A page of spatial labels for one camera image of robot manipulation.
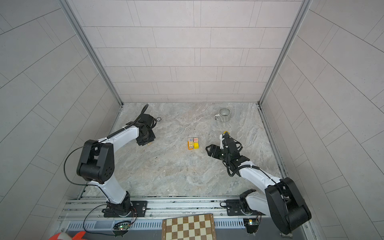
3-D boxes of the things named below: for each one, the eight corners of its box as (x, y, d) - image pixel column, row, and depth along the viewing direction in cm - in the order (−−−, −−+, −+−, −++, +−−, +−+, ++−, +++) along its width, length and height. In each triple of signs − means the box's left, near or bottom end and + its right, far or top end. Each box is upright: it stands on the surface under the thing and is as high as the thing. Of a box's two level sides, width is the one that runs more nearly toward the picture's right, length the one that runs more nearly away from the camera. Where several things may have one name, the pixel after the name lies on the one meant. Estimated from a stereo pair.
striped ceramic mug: (214, 121, 108) (214, 116, 103) (221, 112, 114) (222, 106, 109) (224, 127, 105) (226, 121, 100) (231, 117, 111) (233, 111, 106)
